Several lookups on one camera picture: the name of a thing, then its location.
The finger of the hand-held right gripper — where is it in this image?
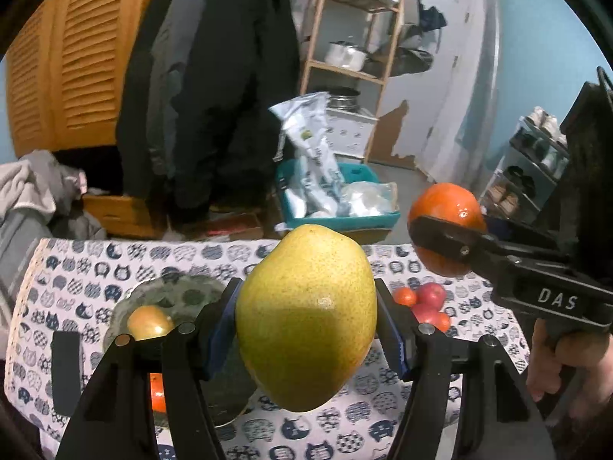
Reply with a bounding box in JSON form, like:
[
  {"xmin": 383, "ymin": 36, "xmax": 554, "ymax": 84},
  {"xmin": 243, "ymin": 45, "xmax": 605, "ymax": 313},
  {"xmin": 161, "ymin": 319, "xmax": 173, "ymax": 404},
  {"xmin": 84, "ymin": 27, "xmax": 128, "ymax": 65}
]
[
  {"xmin": 408, "ymin": 215, "xmax": 500, "ymax": 270},
  {"xmin": 485, "ymin": 219, "xmax": 559, "ymax": 251}
]

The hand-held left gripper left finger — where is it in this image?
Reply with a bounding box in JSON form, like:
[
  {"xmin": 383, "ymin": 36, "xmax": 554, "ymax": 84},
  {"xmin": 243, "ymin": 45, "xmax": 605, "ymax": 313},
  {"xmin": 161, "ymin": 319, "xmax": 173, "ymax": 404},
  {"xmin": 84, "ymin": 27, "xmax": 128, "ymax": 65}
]
[{"xmin": 56, "ymin": 277, "xmax": 245, "ymax": 460}]

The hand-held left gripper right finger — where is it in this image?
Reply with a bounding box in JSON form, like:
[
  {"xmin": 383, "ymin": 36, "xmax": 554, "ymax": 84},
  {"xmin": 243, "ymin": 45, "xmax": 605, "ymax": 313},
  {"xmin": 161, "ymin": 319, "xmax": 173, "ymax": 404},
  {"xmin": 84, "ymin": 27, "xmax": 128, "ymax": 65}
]
[{"xmin": 374, "ymin": 278, "xmax": 556, "ymax": 460}]

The large orange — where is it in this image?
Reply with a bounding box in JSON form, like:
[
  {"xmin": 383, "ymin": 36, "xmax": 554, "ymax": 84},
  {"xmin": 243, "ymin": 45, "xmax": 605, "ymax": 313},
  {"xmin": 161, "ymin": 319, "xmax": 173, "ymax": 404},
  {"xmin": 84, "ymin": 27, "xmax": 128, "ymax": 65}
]
[
  {"xmin": 407, "ymin": 183, "xmax": 488, "ymax": 278},
  {"xmin": 149, "ymin": 373, "xmax": 168, "ymax": 414}
]

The dark red apple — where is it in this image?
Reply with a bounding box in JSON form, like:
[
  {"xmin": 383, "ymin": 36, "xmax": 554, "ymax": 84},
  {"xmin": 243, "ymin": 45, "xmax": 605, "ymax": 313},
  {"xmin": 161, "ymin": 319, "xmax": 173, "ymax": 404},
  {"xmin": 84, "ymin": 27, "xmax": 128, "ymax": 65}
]
[{"xmin": 411, "ymin": 304, "xmax": 439, "ymax": 327}]

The bright red apple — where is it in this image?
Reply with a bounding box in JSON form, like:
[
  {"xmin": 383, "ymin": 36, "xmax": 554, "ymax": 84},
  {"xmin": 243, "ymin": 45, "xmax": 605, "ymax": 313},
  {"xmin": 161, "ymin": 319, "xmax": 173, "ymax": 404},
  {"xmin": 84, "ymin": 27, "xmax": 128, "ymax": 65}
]
[{"xmin": 416, "ymin": 283, "xmax": 447, "ymax": 311}]

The green-yellow mango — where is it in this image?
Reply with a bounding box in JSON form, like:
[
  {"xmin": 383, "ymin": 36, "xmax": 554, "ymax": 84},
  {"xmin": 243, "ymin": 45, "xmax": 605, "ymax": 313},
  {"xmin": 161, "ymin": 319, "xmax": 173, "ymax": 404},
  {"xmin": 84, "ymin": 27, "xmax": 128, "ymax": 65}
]
[{"xmin": 127, "ymin": 305, "xmax": 175, "ymax": 341}]

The yellow-green pear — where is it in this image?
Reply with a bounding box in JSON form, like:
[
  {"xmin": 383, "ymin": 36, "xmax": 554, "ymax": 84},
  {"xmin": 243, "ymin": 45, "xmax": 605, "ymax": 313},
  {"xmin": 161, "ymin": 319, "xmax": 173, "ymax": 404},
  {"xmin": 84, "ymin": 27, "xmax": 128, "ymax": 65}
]
[{"xmin": 236, "ymin": 224, "xmax": 379, "ymax": 413}]

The person's right hand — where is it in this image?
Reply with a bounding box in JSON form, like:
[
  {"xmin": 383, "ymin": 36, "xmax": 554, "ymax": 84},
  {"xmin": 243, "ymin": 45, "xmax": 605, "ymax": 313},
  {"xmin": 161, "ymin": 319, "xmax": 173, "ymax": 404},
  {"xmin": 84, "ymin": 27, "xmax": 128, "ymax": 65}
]
[{"xmin": 526, "ymin": 319, "xmax": 613, "ymax": 422}]

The teal plastic basket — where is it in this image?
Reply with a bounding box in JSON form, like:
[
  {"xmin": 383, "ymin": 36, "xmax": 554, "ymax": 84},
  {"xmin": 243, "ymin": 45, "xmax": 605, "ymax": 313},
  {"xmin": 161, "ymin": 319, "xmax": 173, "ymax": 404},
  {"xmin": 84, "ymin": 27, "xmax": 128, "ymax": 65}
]
[{"xmin": 277, "ymin": 159, "xmax": 402, "ymax": 231}]

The white plastic bag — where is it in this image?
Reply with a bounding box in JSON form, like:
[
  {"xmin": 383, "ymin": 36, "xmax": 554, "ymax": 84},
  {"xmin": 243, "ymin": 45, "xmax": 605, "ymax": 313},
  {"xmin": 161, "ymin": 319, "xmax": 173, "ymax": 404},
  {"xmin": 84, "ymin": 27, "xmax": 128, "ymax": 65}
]
[{"xmin": 342, "ymin": 181, "xmax": 398, "ymax": 216}]

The metal shoe rack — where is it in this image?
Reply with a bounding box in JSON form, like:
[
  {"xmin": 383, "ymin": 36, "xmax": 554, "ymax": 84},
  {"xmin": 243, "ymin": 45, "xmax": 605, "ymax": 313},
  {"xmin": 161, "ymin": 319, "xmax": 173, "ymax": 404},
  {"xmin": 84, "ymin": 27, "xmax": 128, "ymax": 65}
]
[{"xmin": 479, "ymin": 105, "xmax": 573, "ymax": 231}]

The group of shoes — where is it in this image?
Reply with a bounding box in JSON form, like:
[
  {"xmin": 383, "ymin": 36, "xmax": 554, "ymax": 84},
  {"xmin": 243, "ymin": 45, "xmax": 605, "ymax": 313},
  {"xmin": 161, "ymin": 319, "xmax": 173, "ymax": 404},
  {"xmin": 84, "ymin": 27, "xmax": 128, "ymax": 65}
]
[{"xmin": 493, "ymin": 108, "xmax": 570, "ymax": 216}]

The white patterned drawer box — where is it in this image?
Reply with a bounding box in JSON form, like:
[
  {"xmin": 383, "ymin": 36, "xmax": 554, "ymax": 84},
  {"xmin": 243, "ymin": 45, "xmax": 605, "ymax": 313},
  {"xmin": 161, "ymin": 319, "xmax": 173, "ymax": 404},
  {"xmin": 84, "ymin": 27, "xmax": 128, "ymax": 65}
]
[{"xmin": 326, "ymin": 108, "xmax": 377, "ymax": 159}]

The wooden drawer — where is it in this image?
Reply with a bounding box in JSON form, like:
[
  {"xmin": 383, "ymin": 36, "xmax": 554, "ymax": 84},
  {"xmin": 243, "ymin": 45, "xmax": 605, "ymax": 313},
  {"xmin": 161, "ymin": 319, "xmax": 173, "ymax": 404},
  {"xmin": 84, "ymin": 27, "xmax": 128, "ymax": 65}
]
[{"xmin": 84, "ymin": 194, "xmax": 168, "ymax": 238}]

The white door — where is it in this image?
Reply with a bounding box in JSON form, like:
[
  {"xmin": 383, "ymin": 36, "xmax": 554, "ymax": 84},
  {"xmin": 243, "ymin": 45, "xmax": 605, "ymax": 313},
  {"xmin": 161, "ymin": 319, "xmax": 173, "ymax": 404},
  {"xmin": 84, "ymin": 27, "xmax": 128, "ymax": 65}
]
[{"xmin": 416, "ymin": 0, "xmax": 484, "ymax": 183}]

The cat print tablecloth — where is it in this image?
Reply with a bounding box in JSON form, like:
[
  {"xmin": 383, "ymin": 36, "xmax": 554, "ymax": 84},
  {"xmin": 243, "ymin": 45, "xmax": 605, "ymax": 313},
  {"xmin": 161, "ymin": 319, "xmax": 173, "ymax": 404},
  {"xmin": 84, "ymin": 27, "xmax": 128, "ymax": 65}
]
[{"xmin": 5, "ymin": 237, "xmax": 532, "ymax": 460}]

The black smartphone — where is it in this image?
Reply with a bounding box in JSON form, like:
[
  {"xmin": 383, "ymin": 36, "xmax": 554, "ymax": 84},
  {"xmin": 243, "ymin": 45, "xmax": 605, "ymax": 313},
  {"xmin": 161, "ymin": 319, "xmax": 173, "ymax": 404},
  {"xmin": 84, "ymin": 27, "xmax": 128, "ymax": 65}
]
[{"xmin": 50, "ymin": 330, "xmax": 83, "ymax": 415}]

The white printed rice bag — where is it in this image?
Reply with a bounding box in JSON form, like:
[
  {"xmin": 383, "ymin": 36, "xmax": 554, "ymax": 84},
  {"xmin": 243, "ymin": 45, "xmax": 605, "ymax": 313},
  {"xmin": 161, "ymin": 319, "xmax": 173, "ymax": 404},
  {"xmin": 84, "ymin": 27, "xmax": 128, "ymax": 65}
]
[{"xmin": 268, "ymin": 92, "xmax": 350, "ymax": 216}]

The tall silver panel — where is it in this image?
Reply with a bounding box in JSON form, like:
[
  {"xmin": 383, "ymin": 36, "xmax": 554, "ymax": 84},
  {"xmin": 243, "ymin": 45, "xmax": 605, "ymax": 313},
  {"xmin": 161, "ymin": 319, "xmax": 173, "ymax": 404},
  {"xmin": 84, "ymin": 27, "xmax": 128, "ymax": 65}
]
[{"xmin": 481, "ymin": 0, "xmax": 503, "ymax": 164}]

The steel pot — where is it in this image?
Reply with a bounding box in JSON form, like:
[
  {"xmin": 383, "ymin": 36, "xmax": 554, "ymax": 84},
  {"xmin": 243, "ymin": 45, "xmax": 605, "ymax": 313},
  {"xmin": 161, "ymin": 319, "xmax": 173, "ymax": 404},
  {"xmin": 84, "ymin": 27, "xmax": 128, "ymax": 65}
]
[{"xmin": 328, "ymin": 87, "xmax": 361, "ymax": 111}]

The dark hanging bag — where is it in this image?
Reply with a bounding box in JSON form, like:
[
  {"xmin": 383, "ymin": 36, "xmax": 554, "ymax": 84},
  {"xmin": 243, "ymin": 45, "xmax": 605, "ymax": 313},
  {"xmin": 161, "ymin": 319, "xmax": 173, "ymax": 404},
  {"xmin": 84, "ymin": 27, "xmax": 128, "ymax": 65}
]
[{"xmin": 390, "ymin": 24, "xmax": 434, "ymax": 77}]

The white cooking pot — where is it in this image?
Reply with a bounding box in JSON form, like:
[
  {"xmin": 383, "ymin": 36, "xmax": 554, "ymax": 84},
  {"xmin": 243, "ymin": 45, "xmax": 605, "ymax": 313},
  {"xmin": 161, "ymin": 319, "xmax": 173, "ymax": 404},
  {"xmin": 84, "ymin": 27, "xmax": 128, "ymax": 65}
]
[{"xmin": 326, "ymin": 41, "xmax": 369, "ymax": 70}]

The wooden shelf rack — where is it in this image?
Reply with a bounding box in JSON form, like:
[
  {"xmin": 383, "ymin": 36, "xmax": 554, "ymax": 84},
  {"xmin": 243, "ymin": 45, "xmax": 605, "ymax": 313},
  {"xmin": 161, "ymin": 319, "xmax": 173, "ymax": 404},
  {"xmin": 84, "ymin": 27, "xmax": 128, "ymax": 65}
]
[{"xmin": 299, "ymin": 0, "xmax": 417, "ymax": 166}]

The grey garment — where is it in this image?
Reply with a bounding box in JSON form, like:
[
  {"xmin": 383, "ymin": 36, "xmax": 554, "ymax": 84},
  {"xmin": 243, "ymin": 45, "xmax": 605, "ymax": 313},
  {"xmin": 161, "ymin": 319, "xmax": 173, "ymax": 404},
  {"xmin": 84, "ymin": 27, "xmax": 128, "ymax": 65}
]
[{"xmin": 29, "ymin": 149, "xmax": 108, "ymax": 240}]

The beige towel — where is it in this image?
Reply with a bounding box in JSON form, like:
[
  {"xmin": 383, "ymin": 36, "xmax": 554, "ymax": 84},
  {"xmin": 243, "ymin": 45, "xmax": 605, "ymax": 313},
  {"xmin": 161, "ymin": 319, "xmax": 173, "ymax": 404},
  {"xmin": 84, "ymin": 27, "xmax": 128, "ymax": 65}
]
[{"xmin": 0, "ymin": 160, "xmax": 58, "ymax": 226}]

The black hanging coat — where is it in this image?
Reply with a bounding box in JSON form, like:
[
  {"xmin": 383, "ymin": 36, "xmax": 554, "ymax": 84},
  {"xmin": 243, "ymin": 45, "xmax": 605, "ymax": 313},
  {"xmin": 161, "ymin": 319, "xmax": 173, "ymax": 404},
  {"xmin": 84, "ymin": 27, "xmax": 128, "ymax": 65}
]
[{"xmin": 115, "ymin": 0, "xmax": 300, "ymax": 223}]

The dark grey hanging jacket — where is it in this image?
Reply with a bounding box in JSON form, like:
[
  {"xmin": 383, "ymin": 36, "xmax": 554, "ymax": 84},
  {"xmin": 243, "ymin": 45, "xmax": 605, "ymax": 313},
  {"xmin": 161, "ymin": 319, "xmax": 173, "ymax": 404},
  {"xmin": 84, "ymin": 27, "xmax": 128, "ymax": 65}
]
[{"xmin": 148, "ymin": 0, "xmax": 211, "ymax": 120}]

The wooden louvered wardrobe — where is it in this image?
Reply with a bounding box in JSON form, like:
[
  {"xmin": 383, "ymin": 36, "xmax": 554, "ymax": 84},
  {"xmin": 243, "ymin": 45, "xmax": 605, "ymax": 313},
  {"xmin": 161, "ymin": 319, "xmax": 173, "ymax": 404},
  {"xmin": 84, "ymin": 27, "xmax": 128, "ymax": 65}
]
[{"xmin": 5, "ymin": 0, "xmax": 178, "ymax": 159}]

